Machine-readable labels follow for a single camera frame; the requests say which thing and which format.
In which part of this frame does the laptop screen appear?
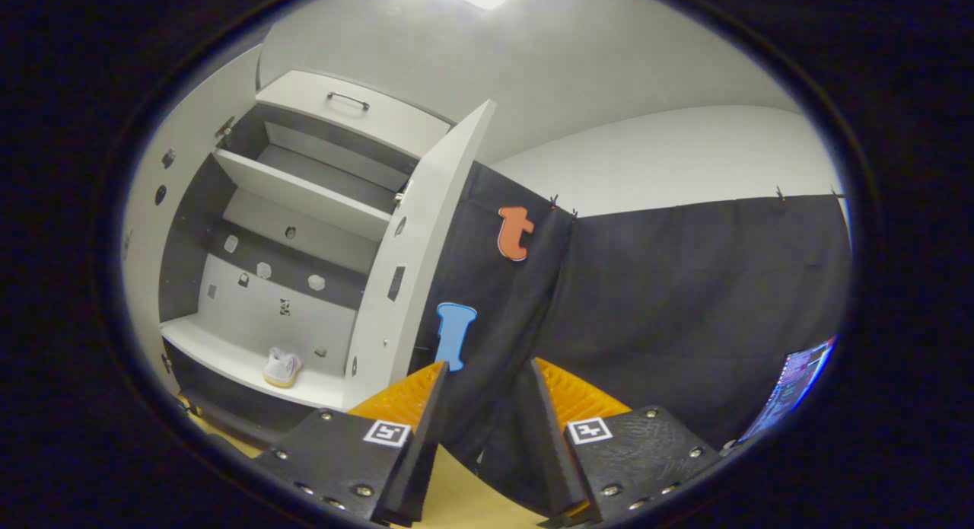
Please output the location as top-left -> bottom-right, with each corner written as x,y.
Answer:
740,336 -> 838,443

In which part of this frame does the white canvas shoe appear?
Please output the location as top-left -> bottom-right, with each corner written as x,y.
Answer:
263,346 -> 302,389

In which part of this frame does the black backdrop cloth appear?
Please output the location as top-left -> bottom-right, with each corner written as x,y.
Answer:
411,160 -> 853,516

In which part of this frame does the white and grey shoe cabinet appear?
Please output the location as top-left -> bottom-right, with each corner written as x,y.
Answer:
158,69 -> 457,448

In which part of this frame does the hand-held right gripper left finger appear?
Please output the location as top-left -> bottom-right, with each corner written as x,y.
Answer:
251,362 -> 448,526

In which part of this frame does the white cabinet shelf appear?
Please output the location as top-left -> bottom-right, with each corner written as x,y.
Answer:
213,148 -> 393,242

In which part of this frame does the white shoe cabinet door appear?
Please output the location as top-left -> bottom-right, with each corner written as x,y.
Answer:
122,46 -> 263,347
342,99 -> 497,412

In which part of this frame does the white cabinet drawer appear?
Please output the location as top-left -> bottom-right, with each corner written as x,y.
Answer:
255,70 -> 455,161

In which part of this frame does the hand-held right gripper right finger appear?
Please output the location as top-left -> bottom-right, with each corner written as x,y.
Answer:
530,358 -> 724,528

